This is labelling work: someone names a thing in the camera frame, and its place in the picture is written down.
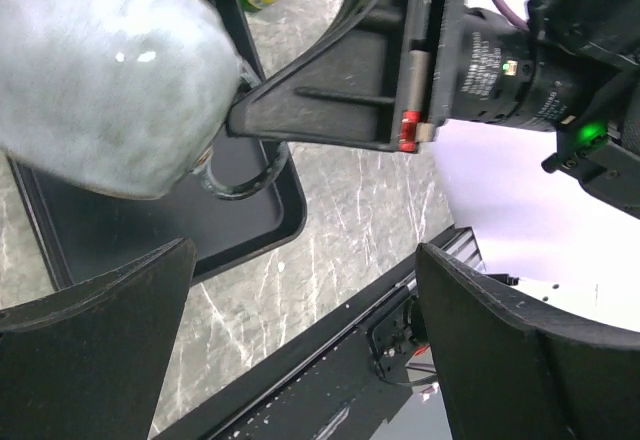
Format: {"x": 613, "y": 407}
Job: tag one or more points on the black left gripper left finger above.
{"x": 89, "y": 361}

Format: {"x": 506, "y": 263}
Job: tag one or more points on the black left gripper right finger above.
{"x": 514, "y": 367}

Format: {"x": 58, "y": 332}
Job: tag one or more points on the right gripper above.
{"x": 381, "y": 77}

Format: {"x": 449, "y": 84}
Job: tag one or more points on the grey mug white rim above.
{"x": 122, "y": 97}

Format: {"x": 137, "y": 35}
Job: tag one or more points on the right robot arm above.
{"x": 572, "y": 68}

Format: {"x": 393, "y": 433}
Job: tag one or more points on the black tray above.
{"x": 84, "y": 233}

